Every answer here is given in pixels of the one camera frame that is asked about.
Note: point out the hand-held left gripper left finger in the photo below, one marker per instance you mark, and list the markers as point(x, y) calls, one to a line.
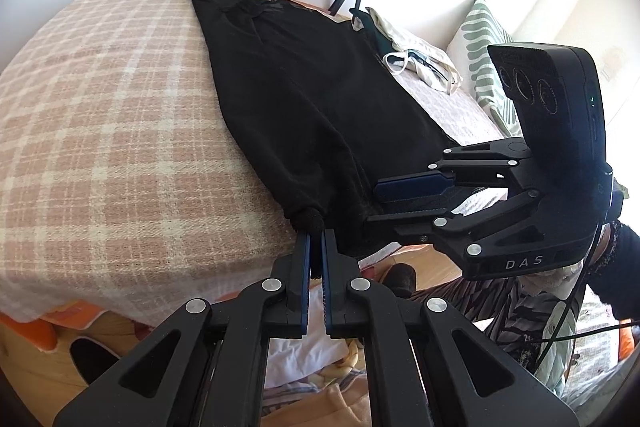
point(305, 287)

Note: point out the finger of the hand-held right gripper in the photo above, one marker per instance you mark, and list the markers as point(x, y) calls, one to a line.
point(410, 187)
point(415, 214)

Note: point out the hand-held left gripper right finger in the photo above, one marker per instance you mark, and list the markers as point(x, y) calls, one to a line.
point(327, 287)

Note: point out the black garment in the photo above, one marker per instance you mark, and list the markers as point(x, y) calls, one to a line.
point(290, 107)

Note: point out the person's right forearm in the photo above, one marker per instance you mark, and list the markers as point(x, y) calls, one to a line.
point(620, 277)

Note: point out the dark brown slipper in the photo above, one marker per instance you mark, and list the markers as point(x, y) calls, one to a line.
point(402, 279)

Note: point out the pale floral bedding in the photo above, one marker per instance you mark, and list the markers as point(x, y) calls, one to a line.
point(310, 367)

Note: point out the green leaf print pillow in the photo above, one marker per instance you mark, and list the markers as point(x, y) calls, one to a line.
point(480, 57)

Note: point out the person's striped pants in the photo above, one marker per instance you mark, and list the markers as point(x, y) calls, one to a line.
point(490, 307)

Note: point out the cream cloth bag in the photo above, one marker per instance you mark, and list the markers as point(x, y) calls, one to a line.
point(400, 37)

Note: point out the dark teal cloth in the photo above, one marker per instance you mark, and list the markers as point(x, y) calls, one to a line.
point(375, 32)

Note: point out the pale green garment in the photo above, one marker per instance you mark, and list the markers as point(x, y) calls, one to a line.
point(560, 347)

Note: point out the black slipper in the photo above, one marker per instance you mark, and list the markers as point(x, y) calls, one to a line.
point(95, 359)

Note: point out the beige plaid blanket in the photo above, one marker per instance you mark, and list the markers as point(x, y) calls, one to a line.
point(100, 132)

